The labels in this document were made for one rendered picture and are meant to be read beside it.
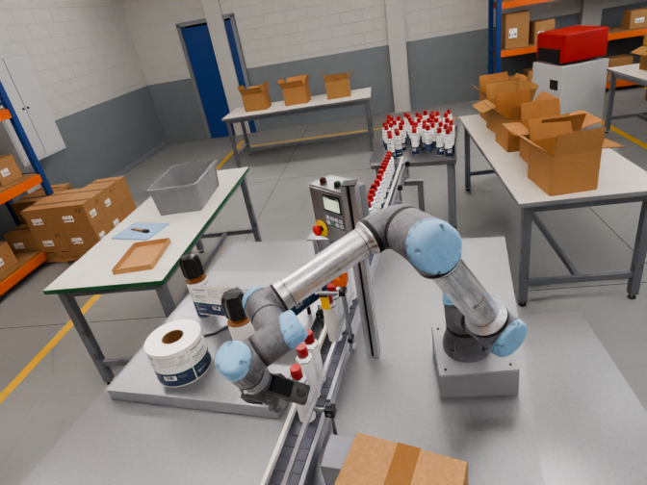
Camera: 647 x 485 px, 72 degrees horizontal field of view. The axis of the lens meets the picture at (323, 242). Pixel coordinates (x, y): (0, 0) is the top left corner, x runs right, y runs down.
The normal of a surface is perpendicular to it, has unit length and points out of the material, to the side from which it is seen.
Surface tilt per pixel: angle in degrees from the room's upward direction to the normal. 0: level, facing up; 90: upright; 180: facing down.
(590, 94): 90
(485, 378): 90
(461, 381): 90
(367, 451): 0
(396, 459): 0
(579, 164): 90
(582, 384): 0
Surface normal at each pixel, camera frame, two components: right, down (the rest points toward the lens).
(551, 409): -0.16, -0.87
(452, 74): -0.11, 0.47
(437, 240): 0.34, 0.29
